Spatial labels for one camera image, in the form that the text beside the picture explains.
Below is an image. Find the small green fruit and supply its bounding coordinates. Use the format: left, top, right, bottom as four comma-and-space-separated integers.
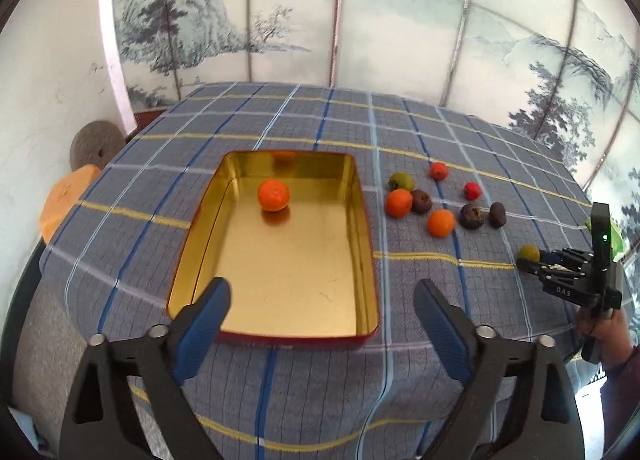
518, 245, 540, 263

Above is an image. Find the dark brown dried fruit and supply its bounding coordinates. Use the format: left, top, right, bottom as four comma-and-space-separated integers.
458, 203, 485, 231
411, 189, 433, 214
488, 202, 508, 228

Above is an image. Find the red tomato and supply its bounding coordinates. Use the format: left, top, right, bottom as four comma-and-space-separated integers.
463, 182, 483, 201
430, 162, 449, 182

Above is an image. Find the orange front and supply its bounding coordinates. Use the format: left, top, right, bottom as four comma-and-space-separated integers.
426, 209, 457, 238

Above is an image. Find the orange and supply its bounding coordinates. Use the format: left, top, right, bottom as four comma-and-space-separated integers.
384, 188, 413, 219
426, 209, 457, 238
257, 179, 291, 212

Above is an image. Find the person's right forearm sleeve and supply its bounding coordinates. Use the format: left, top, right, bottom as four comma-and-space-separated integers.
600, 346, 640, 449

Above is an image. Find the person's right hand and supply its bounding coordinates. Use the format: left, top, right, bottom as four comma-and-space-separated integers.
577, 309, 634, 369

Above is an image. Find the green snack packet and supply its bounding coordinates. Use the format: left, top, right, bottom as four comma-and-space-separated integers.
585, 217, 627, 262

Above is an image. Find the blue plaid tablecloth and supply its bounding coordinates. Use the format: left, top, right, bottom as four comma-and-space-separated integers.
40, 82, 593, 459

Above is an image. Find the green fruit on cloth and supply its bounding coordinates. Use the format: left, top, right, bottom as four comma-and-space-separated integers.
387, 172, 416, 193

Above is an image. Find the gold red toffee tin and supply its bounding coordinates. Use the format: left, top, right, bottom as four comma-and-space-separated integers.
167, 150, 380, 347

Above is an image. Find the orange round cushion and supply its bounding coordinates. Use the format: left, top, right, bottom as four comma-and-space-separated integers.
38, 165, 101, 243

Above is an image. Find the orange in tin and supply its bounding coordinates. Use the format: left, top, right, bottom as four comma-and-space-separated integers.
257, 179, 291, 212

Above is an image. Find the painted folding screen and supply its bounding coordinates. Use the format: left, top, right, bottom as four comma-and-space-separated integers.
107, 0, 639, 225

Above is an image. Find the grey round stone disc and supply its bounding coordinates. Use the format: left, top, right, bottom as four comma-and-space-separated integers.
70, 120, 126, 171

